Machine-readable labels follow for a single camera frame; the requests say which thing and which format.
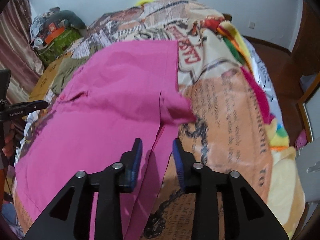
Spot dark grey plush cushion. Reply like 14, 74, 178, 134
47, 10, 86, 30

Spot striped pink curtain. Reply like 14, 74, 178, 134
1, 0, 44, 103

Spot rainbow fleece blanket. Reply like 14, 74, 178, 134
193, 15, 305, 239

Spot yellow round object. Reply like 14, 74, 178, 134
136, 0, 155, 7

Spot green patterned bag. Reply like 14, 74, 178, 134
35, 27, 81, 68

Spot person left hand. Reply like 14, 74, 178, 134
2, 123, 15, 158

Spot white wall socket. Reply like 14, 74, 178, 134
248, 22, 255, 29

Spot pink pants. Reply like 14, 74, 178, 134
14, 40, 195, 239

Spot orange box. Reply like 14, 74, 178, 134
44, 23, 66, 44

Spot wooden folding board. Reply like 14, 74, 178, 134
29, 52, 73, 101

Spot olive green folded pants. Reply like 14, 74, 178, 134
51, 57, 89, 95

